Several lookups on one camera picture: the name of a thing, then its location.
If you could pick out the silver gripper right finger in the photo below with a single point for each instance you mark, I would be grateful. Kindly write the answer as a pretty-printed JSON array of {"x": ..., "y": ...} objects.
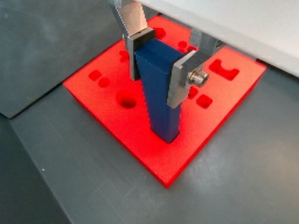
[{"x": 189, "y": 72}]

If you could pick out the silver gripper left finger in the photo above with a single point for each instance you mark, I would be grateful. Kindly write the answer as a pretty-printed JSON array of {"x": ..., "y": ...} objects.
[{"x": 137, "y": 33}]

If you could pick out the blue rectangular block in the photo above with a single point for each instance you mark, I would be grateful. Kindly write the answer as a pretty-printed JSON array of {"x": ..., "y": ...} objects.
[{"x": 155, "y": 58}]

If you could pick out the red shape-sorting board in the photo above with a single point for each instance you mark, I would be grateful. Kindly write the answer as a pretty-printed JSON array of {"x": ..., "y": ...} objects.
[{"x": 114, "y": 99}]

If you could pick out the grey upright panel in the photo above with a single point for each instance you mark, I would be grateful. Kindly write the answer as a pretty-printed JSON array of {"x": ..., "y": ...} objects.
[{"x": 49, "y": 38}]

